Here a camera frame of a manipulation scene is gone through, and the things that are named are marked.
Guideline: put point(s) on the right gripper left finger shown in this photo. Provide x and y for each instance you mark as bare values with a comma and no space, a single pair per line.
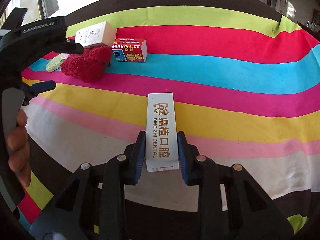
90,204

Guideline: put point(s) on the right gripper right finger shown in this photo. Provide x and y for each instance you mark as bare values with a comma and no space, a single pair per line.
231,204

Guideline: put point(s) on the beige herbal cream box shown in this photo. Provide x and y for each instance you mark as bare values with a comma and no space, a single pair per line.
100,34

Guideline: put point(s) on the white dental box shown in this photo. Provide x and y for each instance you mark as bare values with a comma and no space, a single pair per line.
161,135

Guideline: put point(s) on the person's left hand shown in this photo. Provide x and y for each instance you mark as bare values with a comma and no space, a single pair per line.
18,142

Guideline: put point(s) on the green round sponge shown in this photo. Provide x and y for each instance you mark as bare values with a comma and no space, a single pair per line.
55,63

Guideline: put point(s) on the red fluffy cloth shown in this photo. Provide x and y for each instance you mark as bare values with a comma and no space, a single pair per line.
88,67

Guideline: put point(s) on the red white 48 box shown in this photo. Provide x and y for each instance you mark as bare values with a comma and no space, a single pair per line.
130,49

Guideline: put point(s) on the striped colourful tablecloth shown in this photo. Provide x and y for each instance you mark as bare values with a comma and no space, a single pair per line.
245,82

